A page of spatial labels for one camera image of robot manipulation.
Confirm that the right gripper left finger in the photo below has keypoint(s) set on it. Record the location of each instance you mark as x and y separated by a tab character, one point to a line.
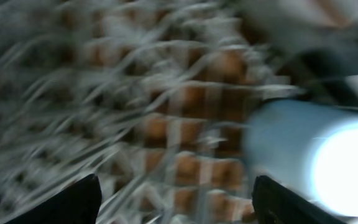
77	204

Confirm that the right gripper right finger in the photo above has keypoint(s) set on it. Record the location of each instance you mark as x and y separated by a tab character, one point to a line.
275	204

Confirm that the light blue cup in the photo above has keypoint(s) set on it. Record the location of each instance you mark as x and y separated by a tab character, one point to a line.
311	149

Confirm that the grey dishwasher rack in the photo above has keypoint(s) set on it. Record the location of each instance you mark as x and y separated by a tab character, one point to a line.
153	97

